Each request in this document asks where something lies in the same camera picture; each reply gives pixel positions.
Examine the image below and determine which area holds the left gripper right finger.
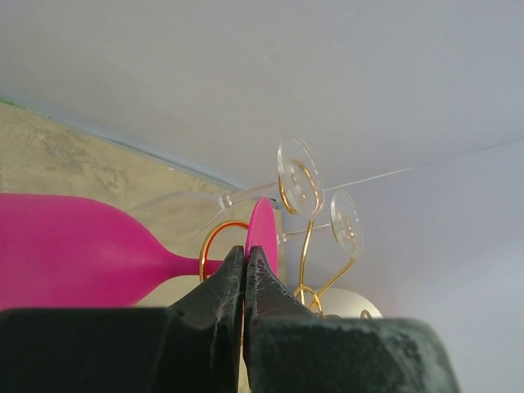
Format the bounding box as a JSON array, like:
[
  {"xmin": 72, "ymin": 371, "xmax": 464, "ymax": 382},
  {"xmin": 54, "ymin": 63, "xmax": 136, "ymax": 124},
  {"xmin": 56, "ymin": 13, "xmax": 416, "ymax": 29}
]
[{"xmin": 243, "ymin": 246, "xmax": 460, "ymax": 392}]

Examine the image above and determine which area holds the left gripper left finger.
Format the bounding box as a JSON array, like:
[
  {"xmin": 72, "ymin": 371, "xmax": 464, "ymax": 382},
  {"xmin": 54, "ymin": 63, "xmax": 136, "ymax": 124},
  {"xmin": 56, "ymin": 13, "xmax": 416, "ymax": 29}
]
[{"xmin": 1, "ymin": 246, "xmax": 245, "ymax": 392}]

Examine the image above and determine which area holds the clear wine glass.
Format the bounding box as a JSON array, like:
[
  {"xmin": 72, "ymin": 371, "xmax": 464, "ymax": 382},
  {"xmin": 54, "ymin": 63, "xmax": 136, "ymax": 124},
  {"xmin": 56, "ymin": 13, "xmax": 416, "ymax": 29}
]
[
  {"xmin": 278, "ymin": 188, "xmax": 365, "ymax": 259},
  {"xmin": 129, "ymin": 136, "xmax": 324, "ymax": 245}
]

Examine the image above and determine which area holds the pink wine glass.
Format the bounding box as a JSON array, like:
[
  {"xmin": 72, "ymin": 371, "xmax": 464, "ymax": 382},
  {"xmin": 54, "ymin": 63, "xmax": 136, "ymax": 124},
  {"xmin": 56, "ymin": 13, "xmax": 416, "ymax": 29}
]
[{"xmin": 0, "ymin": 192, "xmax": 282, "ymax": 312}]

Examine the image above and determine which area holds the white cylindrical container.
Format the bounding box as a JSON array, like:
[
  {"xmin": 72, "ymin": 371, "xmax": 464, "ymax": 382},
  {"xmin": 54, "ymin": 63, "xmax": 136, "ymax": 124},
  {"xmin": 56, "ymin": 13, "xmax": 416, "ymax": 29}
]
[{"xmin": 318, "ymin": 288, "xmax": 382, "ymax": 318}]

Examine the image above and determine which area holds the gold wire wine glass rack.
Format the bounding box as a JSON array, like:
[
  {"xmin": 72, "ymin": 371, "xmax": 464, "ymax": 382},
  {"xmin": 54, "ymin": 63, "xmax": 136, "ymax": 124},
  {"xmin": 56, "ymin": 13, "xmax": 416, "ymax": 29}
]
[{"xmin": 198, "ymin": 161, "xmax": 373, "ymax": 324}]

